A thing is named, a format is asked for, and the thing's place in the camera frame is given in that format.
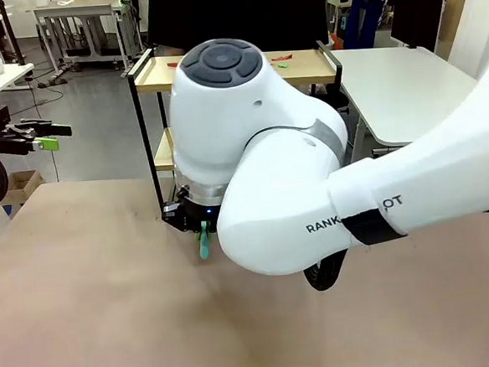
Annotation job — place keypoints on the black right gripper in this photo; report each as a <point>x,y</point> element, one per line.
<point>196,214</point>

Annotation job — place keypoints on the teal chenille duster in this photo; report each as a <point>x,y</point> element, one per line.
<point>205,249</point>

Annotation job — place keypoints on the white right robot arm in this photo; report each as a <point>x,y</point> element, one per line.
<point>267,148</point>

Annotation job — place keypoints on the green block on shelf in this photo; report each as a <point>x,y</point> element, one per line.
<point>282,65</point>

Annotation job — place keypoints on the open cardboard box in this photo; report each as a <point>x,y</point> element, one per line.
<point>22,182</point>

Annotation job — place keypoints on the black pole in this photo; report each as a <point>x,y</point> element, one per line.
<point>9,36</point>

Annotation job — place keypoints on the grey metal workbench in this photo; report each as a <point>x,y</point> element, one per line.
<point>73,10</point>

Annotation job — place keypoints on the red paper scrap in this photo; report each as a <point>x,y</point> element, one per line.
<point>282,57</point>
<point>173,64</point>

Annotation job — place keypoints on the black chair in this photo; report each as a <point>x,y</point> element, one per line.
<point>341,101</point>

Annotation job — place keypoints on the person in black clothes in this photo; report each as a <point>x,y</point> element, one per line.
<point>236,12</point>

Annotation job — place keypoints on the large white table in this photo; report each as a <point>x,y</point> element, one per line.
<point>388,81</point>

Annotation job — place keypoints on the person in blue trousers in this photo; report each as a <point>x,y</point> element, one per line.
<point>365,19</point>

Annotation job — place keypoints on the black monitor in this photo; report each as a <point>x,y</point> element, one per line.
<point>417,16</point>

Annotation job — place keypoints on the brown cardboard sheet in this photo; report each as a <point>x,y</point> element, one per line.
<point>455,9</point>

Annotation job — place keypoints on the wooden two-tier shelf black frame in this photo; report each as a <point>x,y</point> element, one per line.
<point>154,88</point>

